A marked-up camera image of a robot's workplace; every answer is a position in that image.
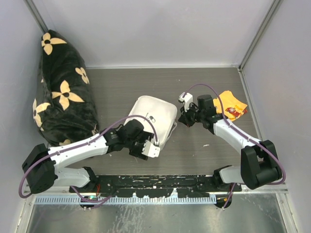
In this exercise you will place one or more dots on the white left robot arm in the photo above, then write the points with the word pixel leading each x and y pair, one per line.
pixel 45 167

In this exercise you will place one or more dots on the white slotted cable duct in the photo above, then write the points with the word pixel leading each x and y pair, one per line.
pixel 174 199

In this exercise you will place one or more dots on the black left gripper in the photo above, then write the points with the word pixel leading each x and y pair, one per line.
pixel 144 136

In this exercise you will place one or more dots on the yellow cartoon cloth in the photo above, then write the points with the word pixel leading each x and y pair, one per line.
pixel 233 108

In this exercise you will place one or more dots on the black floral plush blanket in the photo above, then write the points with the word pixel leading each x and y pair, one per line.
pixel 63 109

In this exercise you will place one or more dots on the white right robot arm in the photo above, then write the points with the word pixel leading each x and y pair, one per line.
pixel 259 163

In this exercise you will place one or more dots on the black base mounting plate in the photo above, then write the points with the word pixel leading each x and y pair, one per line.
pixel 154 186

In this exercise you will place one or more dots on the grey medicine kit case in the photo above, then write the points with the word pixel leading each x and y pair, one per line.
pixel 160 113

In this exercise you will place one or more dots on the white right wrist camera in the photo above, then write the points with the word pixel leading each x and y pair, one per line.
pixel 186 99

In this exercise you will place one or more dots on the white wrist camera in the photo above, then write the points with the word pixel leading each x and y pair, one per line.
pixel 150 149
pixel 186 99

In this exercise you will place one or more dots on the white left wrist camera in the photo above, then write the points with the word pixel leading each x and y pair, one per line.
pixel 150 149

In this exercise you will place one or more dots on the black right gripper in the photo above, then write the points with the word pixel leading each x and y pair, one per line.
pixel 184 118

